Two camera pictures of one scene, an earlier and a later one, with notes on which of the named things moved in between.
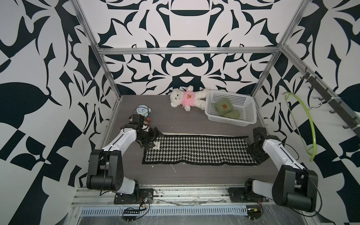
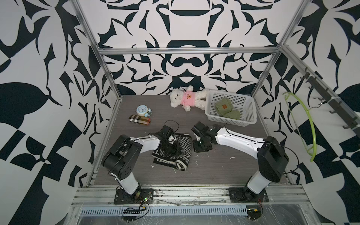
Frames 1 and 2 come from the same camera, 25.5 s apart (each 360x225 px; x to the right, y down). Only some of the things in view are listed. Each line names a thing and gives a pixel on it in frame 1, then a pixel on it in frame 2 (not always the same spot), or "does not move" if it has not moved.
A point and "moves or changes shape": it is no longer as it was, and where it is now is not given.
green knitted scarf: x=223 y=106 does not move
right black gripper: x=258 y=160 → x=197 y=149
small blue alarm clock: x=144 y=110 does not move
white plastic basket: x=231 y=108 does not move
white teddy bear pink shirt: x=189 y=98 does not move
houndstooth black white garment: x=199 y=149 moves or changes shape
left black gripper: x=153 y=136 → x=176 y=151
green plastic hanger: x=312 y=125 does not move
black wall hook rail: x=350 y=116 does not move
